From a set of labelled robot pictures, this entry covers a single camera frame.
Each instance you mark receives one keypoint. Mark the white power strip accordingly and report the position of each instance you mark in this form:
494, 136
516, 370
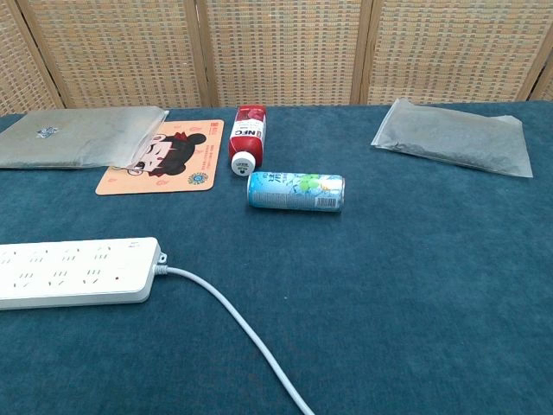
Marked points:
78, 276

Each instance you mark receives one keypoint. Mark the light blue drink can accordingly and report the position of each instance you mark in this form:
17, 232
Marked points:
294, 192

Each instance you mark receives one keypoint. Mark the red juice bottle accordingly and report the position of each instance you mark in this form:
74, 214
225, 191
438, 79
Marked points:
247, 138

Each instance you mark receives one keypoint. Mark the orange cartoon mouse pad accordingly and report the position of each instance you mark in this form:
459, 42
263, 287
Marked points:
194, 155

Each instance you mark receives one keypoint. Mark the blue table cloth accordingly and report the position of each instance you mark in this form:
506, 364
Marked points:
389, 281

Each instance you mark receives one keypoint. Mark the woven folding screen panel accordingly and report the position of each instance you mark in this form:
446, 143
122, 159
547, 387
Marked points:
21, 65
285, 52
121, 52
545, 84
449, 52

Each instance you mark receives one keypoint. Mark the frosted bag with dark contents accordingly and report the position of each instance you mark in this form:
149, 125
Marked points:
453, 138

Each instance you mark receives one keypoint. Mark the grey translucent zip bag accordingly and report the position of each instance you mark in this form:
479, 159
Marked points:
65, 138

